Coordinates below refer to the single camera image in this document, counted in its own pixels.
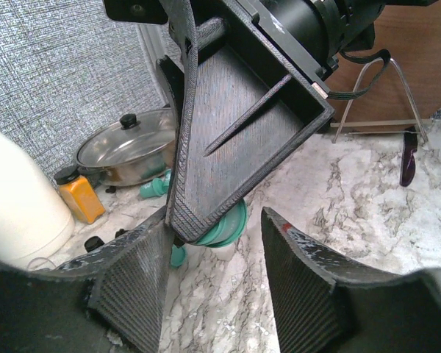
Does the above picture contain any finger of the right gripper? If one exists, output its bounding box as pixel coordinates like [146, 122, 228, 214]
[156, 44, 334, 243]

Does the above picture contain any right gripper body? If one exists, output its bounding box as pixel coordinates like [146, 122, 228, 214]
[104, 1, 432, 84]

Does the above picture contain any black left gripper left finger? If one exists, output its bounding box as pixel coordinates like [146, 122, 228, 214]
[0, 209, 173, 352]

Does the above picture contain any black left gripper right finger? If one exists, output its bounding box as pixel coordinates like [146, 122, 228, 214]
[261, 207, 441, 352]

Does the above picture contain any black coffee capsule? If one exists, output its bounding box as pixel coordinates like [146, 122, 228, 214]
[115, 229, 126, 238]
[84, 236, 104, 253]

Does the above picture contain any metal board stand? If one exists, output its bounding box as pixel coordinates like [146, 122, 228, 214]
[332, 58, 429, 142]

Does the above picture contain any round wooden cutting board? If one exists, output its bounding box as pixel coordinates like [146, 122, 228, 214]
[323, 0, 441, 123]

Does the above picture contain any steel pot with lid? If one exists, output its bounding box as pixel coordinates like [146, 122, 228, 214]
[75, 107, 176, 187]

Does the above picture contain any orange spice bottle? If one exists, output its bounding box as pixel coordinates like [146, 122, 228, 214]
[54, 165, 105, 224]

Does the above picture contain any white thermos jug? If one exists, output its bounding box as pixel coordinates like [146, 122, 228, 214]
[0, 132, 75, 268]

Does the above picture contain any dark purple spatula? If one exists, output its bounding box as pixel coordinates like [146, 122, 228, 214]
[400, 126, 418, 187]

